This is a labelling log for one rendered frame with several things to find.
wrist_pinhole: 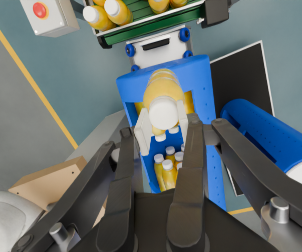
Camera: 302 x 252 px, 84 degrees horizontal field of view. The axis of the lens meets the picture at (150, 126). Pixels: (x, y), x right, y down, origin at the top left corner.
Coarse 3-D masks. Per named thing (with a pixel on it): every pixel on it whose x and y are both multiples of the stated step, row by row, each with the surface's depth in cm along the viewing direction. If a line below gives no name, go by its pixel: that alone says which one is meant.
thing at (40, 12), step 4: (36, 4) 46; (40, 4) 46; (36, 8) 46; (40, 8) 46; (44, 8) 46; (36, 12) 47; (40, 12) 47; (44, 12) 47; (40, 16) 47; (44, 16) 47
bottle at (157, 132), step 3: (141, 102) 55; (153, 126) 56; (153, 129) 56; (156, 129) 56; (159, 129) 56; (162, 129) 57; (165, 129) 58; (153, 132) 58; (156, 132) 57; (159, 132) 57; (162, 132) 57; (156, 135) 59; (159, 135) 58; (162, 135) 59
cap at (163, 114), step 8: (152, 104) 22; (160, 104) 21; (168, 104) 20; (152, 112) 21; (160, 112) 21; (168, 112) 21; (176, 112) 21; (152, 120) 22; (160, 120) 22; (168, 120) 22; (176, 120) 21; (160, 128) 22; (168, 128) 22
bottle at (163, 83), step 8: (160, 72) 31; (168, 72) 31; (152, 80) 28; (160, 80) 25; (168, 80) 25; (176, 80) 28; (152, 88) 24; (160, 88) 23; (168, 88) 23; (176, 88) 24; (144, 96) 25; (152, 96) 23; (160, 96) 22; (168, 96) 22; (176, 96) 23; (144, 104) 25; (176, 104) 23
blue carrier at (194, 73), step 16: (160, 64) 57; (176, 64) 41; (192, 64) 40; (208, 64) 45; (128, 80) 42; (144, 80) 40; (192, 80) 41; (208, 80) 45; (128, 96) 45; (192, 96) 43; (208, 96) 46; (128, 112) 55; (208, 112) 47; (160, 144) 75; (176, 144) 77; (144, 160) 64; (208, 160) 50; (208, 176) 52; (224, 208) 64
